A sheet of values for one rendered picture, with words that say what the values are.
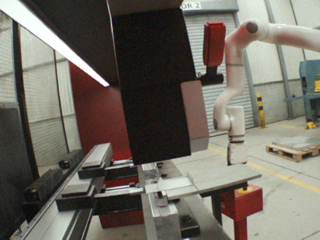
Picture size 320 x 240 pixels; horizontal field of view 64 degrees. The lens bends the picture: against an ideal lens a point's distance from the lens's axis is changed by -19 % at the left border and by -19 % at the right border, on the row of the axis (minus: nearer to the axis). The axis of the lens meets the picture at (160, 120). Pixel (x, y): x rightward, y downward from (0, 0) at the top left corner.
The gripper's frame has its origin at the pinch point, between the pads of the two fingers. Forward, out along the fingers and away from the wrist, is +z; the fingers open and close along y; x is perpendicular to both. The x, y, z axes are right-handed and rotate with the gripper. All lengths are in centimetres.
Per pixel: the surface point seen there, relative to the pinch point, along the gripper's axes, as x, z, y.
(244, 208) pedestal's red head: -15.3, 13.6, -3.8
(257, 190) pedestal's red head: -14.9, 6.6, 3.1
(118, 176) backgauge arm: 89, 13, -47
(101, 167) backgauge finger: -8, -12, -62
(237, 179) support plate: -56, -13, -30
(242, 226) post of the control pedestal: -8.0, 26.8, -0.4
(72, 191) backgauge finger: -43, -12, -73
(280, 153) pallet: 270, 55, 233
